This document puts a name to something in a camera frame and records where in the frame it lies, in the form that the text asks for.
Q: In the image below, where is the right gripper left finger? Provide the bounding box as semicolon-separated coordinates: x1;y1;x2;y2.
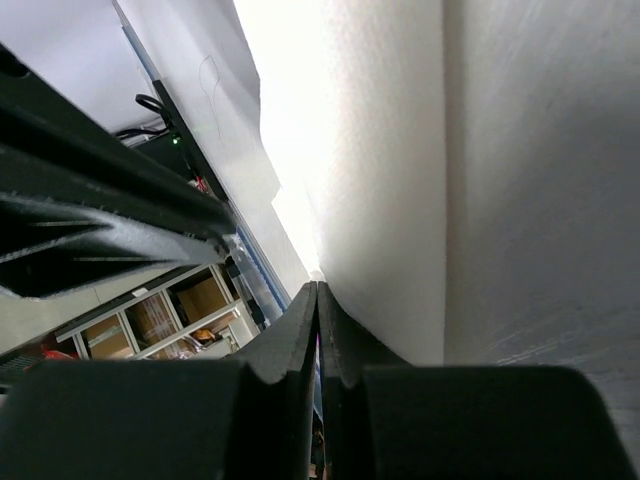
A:
1;282;317;479

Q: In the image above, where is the background shelving with boxes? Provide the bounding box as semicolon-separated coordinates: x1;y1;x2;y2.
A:
1;262;265;391

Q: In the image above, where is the white paper napkin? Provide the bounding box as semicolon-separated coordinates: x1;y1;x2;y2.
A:
236;1;447;365

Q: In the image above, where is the aluminium mounting rail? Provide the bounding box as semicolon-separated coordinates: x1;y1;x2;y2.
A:
114;1;291;323

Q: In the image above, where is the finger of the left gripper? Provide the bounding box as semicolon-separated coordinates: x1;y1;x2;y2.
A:
1;48;235;240
1;193;225;299

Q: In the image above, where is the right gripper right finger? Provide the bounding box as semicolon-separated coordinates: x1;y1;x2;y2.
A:
317;283;636;479

